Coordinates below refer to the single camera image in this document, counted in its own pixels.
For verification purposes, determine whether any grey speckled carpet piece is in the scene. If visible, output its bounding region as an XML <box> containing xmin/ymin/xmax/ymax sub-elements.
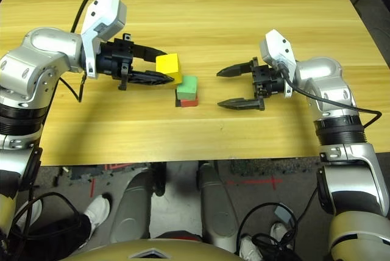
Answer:
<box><xmin>230</xmin><ymin>156</ymin><xmax>321</xmax><ymax>177</ymax></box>

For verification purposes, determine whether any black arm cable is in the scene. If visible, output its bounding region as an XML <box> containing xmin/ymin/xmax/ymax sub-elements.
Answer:
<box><xmin>7</xmin><ymin>0</ymin><xmax>111</xmax><ymax>243</ymax></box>
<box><xmin>278</xmin><ymin>64</ymin><xmax>383</xmax><ymax>128</ymax></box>

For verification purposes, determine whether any grey robot left leg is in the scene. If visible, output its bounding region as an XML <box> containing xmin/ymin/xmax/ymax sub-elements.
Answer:
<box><xmin>109</xmin><ymin>162</ymin><xmax>167</xmax><ymax>244</ymax></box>

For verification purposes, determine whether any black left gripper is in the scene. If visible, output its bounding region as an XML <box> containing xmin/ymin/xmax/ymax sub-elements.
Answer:
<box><xmin>97</xmin><ymin>32</ymin><xmax>175</xmax><ymax>91</ymax></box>

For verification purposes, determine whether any person's black trouser leg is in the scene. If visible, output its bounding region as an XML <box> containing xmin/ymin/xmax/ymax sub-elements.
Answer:
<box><xmin>5</xmin><ymin>212</ymin><xmax>93</xmax><ymax>259</ymax></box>

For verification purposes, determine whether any green wooden block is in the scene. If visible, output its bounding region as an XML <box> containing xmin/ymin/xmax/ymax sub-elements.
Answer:
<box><xmin>176</xmin><ymin>75</ymin><xmax>199</xmax><ymax>101</ymax></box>

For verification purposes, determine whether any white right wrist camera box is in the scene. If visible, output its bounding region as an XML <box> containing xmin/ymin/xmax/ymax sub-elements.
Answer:
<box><xmin>258</xmin><ymin>29</ymin><xmax>297</xmax><ymax>99</ymax></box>

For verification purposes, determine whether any gold robot torso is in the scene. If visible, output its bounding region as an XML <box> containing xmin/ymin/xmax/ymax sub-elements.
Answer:
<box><xmin>65</xmin><ymin>238</ymin><xmax>244</xmax><ymax>261</ymax></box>

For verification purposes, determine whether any black coiled floor cable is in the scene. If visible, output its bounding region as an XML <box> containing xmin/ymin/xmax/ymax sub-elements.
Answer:
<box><xmin>236</xmin><ymin>187</ymin><xmax>319</xmax><ymax>261</ymax></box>

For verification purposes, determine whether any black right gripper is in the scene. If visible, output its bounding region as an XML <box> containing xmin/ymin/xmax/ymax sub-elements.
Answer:
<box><xmin>216</xmin><ymin>56</ymin><xmax>289</xmax><ymax>112</ymax></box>

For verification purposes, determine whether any grey robot right leg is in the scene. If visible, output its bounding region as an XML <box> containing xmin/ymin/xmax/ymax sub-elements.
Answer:
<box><xmin>196</xmin><ymin>162</ymin><xmax>242</xmax><ymax>253</ymax></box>

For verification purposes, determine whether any white sneaker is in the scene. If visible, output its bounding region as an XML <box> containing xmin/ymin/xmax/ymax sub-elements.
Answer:
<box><xmin>270</xmin><ymin>223</ymin><xmax>294</xmax><ymax>248</ymax></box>
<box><xmin>15</xmin><ymin>199</ymin><xmax>44</xmax><ymax>229</ymax></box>
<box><xmin>239</xmin><ymin>235</ymin><xmax>263</xmax><ymax>261</ymax></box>
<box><xmin>83</xmin><ymin>194</ymin><xmax>112</xmax><ymax>232</ymax></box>

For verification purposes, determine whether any yellow wooden block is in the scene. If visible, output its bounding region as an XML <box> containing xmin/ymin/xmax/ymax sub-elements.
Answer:
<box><xmin>155</xmin><ymin>53</ymin><xmax>183</xmax><ymax>85</ymax></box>

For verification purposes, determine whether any grey robot leg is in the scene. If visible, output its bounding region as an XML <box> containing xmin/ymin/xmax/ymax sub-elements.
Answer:
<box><xmin>196</xmin><ymin>162</ymin><xmax>242</xmax><ymax>253</ymax></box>
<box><xmin>109</xmin><ymin>162</ymin><xmax>167</xmax><ymax>244</ymax></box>

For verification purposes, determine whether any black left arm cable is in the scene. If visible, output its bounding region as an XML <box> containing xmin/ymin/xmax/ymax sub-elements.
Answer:
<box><xmin>7</xmin><ymin>0</ymin><xmax>111</xmax><ymax>243</ymax></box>

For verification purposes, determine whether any small grey box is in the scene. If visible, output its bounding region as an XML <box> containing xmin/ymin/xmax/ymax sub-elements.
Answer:
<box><xmin>274</xmin><ymin>206</ymin><xmax>294</xmax><ymax>224</ymax></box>

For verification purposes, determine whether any red wooden block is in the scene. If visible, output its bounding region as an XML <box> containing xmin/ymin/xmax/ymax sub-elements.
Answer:
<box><xmin>179</xmin><ymin>96</ymin><xmax>200</xmax><ymax>109</ymax></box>

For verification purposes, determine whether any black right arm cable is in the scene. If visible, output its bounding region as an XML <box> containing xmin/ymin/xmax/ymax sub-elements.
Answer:
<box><xmin>278</xmin><ymin>64</ymin><xmax>383</xmax><ymax>128</ymax></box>

